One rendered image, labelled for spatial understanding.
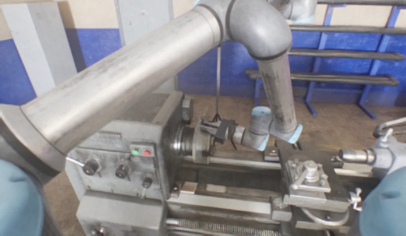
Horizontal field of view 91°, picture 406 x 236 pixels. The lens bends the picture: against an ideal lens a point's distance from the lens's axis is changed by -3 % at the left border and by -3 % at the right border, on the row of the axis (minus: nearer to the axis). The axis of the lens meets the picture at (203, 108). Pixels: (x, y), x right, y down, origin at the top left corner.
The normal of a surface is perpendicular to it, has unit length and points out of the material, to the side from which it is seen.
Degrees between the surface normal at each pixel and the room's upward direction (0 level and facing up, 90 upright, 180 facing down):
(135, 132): 45
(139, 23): 90
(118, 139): 90
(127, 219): 32
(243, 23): 91
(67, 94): 36
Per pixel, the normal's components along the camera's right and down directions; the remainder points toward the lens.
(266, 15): 0.11, 0.01
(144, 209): -0.08, -0.49
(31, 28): -0.15, 0.48
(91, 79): 0.18, -0.44
